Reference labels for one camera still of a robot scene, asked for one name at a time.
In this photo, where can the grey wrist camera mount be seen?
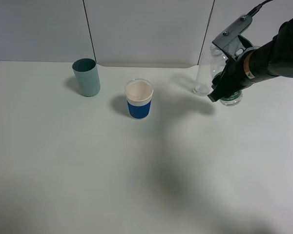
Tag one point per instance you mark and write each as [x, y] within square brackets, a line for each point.
[230, 41]

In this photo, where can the tall clear drinking glass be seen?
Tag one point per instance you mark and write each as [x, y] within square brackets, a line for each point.
[202, 85]

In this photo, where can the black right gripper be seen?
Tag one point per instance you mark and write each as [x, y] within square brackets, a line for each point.
[233, 78]

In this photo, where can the clear green-label water bottle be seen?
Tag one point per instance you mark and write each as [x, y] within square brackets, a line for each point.
[217, 65]

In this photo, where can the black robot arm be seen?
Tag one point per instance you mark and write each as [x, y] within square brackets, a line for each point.
[247, 65]

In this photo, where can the white cup blue sleeve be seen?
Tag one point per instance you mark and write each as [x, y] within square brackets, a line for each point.
[139, 94]

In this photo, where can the teal green cup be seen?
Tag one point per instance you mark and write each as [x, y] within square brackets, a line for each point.
[86, 73]

